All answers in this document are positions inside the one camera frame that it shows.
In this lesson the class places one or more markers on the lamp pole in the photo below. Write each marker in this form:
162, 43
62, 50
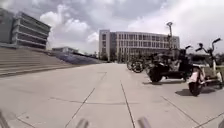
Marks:
170, 33

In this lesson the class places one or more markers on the black scooter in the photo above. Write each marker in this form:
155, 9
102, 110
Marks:
166, 68

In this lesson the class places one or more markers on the group of parked bicycles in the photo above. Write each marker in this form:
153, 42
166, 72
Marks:
136, 65

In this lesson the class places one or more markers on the white grid-window building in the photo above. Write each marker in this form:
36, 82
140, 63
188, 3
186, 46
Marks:
140, 41

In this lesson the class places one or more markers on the low flat building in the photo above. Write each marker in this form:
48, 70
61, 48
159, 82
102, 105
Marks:
65, 49

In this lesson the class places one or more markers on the wide grey stone steps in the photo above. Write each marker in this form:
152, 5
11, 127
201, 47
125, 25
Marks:
23, 61

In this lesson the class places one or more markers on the blue stepped terrace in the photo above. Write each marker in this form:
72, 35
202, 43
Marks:
75, 59

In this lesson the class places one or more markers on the pale concrete slab plaza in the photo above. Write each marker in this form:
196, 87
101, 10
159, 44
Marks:
106, 90

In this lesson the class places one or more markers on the white scooter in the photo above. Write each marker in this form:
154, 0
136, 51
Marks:
196, 78

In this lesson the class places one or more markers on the dark layered building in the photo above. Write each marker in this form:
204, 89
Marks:
30, 31

